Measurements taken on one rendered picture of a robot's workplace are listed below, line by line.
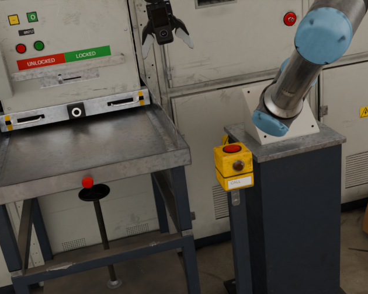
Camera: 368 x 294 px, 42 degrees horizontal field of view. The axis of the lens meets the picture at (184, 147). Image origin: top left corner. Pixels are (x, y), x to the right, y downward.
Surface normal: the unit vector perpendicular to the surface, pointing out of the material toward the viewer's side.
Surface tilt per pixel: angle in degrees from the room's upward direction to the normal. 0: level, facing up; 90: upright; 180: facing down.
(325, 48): 113
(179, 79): 90
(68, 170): 0
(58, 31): 90
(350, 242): 0
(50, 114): 90
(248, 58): 90
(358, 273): 0
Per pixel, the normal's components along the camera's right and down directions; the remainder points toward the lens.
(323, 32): -0.49, 0.72
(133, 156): -0.12, -0.91
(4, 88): 0.24, 0.36
